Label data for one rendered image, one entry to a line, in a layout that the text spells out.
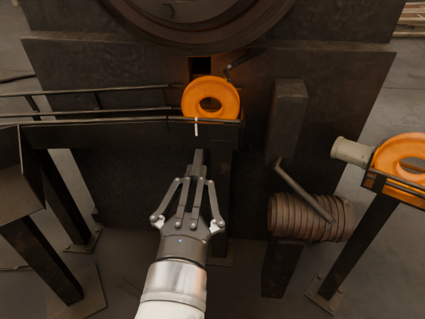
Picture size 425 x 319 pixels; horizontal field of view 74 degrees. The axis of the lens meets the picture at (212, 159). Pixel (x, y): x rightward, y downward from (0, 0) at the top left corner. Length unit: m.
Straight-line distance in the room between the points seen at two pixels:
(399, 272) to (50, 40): 1.50
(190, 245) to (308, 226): 0.44
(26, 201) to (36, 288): 0.66
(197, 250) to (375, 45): 0.66
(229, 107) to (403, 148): 0.40
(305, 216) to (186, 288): 0.47
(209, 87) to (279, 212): 0.37
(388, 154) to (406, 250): 0.87
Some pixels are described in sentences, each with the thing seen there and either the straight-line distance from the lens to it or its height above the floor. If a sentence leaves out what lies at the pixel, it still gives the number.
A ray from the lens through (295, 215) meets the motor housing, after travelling 0.79.
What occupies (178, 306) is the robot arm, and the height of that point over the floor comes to 0.77.
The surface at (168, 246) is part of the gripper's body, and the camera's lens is 0.43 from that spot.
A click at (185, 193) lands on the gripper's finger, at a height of 0.75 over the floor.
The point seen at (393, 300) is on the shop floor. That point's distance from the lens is 1.40.
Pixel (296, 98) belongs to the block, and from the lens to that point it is 0.71.
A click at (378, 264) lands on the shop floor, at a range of 1.45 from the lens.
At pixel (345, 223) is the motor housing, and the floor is 0.51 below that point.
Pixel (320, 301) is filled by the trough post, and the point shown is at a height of 0.01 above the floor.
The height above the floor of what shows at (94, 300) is 0.01.
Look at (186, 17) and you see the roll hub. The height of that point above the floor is 0.99.
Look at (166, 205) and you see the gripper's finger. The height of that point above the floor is 0.75.
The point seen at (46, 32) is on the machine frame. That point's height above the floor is 0.87.
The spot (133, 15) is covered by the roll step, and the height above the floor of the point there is 0.97.
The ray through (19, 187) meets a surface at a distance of 0.86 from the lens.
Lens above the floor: 1.14
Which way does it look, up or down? 43 degrees down
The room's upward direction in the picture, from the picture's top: straight up
